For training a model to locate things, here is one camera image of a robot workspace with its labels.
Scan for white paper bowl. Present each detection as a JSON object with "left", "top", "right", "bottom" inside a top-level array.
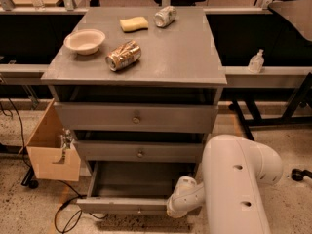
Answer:
[{"left": 63, "top": 29, "right": 105, "bottom": 56}]

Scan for yellow sponge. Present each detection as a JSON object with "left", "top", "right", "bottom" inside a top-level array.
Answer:
[{"left": 120, "top": 17, "right": 148, "bottom": 32}]

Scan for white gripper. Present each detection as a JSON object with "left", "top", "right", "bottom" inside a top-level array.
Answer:
[{"left": 167, "top": 201, "right": 188, "bottom": 218}]

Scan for crumpled wrappers in box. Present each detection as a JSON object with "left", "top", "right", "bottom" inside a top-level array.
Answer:
[{"left": 60, "top": 129, "right": 73, "bottom": 149}]

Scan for silver crushed can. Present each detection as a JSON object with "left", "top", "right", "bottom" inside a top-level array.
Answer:
[{"left": 154, "top": 6, "right": 177, "bottom": 28}]

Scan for clear sanitizer pump bottle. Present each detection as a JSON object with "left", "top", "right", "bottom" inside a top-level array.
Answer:
[{"left": 248, "top": 49, "right": 264, "bottom": 73}]

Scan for black chair caster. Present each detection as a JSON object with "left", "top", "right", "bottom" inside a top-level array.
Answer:
[{"left": 291, "top": 169, "right": 312, "bottom": 181}]

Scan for cardboard box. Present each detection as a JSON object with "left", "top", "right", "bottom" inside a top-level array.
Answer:
[{"left": 26, "top": 100, "right": 81, "bottom": 181}]

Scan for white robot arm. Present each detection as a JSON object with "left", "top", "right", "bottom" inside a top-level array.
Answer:
[{"left": 167, "top": 135, "right": 283, "bottom": 234}]

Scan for grey drawer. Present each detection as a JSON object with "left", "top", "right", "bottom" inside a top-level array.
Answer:
[
  {"left": 54, "top": 102, "right": 217, "bottom": 134},
  {"left": 73, "top": 140, "right": 203, "bottom": 163},
  {"left": 77, "top": 161, "right": 195, "bottom": 215}
]

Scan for grey top drawer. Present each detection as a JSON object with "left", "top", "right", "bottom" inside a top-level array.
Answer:
[{"left": 54, "top": 102, "right": 217, "bottom": 134}]

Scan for black floor cable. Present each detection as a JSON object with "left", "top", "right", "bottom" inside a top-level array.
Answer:
[{"left": 53, "top": 179, "right": 108, "bottom": 234}]

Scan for grey drawer cabinet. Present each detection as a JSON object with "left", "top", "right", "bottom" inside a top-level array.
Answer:
[{"left": 41, "top": 6, "right": 228, "bottom": 180}]

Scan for black table leg frame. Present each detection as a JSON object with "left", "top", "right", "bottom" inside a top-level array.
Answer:
[{"left": 225, "top": 72, "right": 312, "bottom": 140}]

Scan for grey bottom drawer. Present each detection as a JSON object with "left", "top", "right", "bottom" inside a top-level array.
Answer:
[{"left": 77, "top": 161, "right": 195, "bottom": 215}]

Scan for brown soda can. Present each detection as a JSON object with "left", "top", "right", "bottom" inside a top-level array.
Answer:
[{"left": 105, "top": 40, "right": 141, "bottom": 72}]

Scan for grey middle drawer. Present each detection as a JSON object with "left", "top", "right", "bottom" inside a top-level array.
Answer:
[{"left": 73, "top": 140, "right": 203, "bottom": 163}]

